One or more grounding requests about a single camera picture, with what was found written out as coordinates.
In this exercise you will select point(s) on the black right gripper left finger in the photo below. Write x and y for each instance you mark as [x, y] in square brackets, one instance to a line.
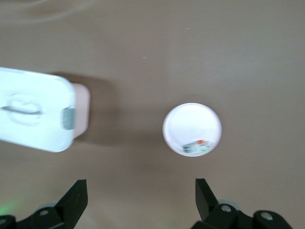
[64, 210]

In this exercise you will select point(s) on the pink round plate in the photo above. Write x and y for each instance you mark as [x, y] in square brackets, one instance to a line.
[190, 124]

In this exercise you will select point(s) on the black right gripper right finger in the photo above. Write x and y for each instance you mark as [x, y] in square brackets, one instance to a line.
[214, 214]

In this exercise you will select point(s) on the white lidded storage box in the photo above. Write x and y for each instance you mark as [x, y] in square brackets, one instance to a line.
[35, 133]

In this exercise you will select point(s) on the brown table mat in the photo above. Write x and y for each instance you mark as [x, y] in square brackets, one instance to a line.
[152, 47]

